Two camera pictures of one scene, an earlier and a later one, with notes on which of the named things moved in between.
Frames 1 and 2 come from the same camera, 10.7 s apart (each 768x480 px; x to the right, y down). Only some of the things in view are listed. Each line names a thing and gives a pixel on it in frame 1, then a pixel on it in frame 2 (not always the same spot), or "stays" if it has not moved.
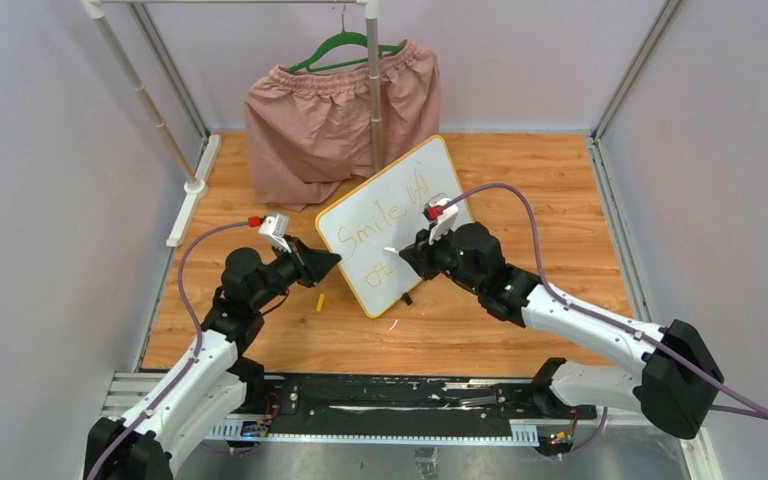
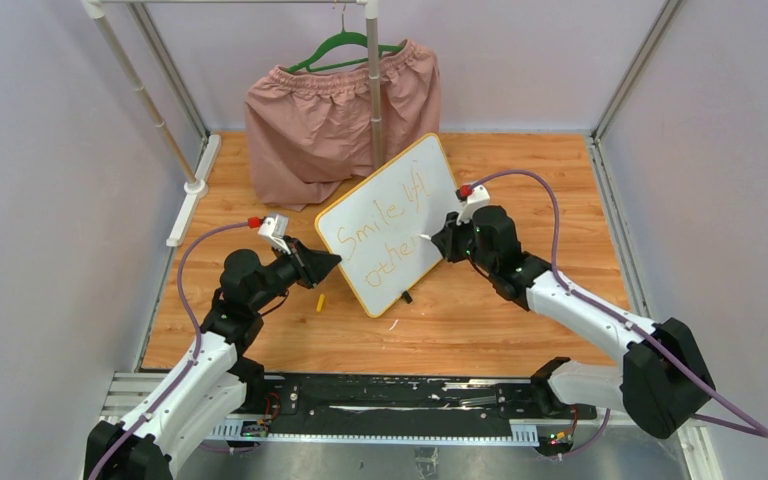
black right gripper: [421, 254] -> [448, 236]
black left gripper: [310, 265] stays
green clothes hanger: [343, 37] stays
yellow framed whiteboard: [370, 224] stays
